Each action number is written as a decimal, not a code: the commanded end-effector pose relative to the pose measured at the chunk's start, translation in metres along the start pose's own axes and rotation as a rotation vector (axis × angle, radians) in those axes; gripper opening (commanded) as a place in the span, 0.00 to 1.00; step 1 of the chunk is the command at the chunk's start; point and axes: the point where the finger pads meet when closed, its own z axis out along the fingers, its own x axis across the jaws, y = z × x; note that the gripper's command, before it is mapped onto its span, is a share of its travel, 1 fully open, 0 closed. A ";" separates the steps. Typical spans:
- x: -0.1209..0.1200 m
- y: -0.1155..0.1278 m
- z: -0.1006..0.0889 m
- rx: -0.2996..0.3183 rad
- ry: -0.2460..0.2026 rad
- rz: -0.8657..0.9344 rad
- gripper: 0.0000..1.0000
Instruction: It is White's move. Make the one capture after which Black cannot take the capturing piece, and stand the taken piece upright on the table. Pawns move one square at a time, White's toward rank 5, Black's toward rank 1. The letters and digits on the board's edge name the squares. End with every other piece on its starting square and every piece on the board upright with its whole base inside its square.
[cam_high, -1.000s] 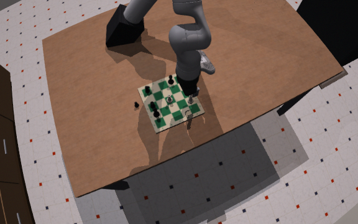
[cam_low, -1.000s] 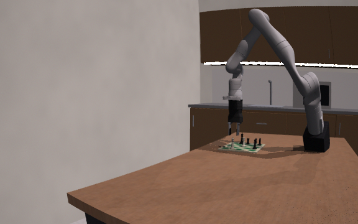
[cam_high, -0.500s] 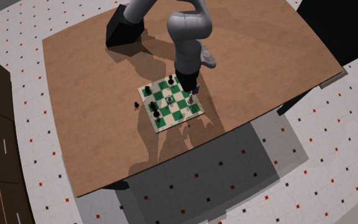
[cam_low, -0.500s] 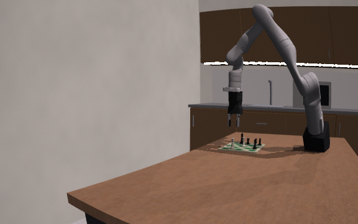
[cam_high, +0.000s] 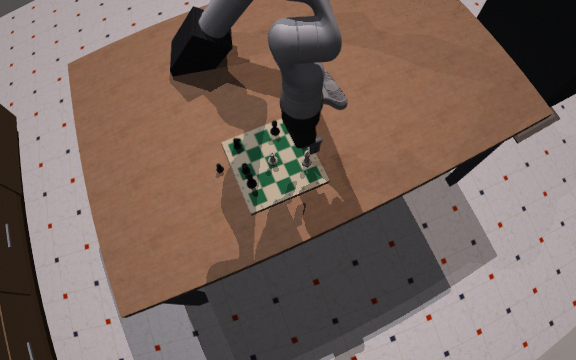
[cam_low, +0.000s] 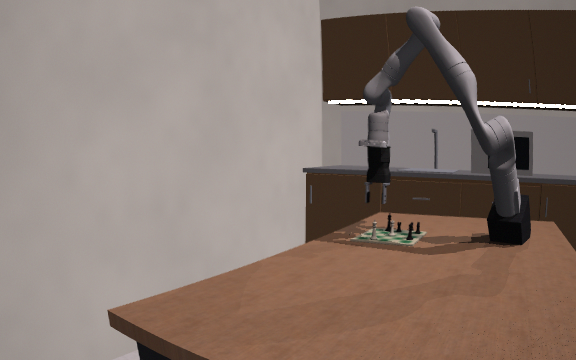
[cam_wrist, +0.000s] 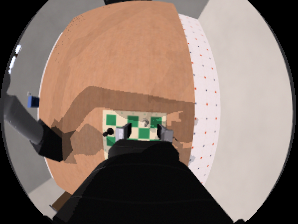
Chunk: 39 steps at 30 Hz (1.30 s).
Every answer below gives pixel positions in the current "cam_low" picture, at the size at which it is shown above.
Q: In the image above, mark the green and cream chessboard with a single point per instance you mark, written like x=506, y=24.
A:
x=383, y=238

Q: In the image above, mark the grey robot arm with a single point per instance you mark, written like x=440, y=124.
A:
x=493, y=136

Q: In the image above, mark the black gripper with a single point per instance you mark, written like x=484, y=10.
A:
x=378, y=161

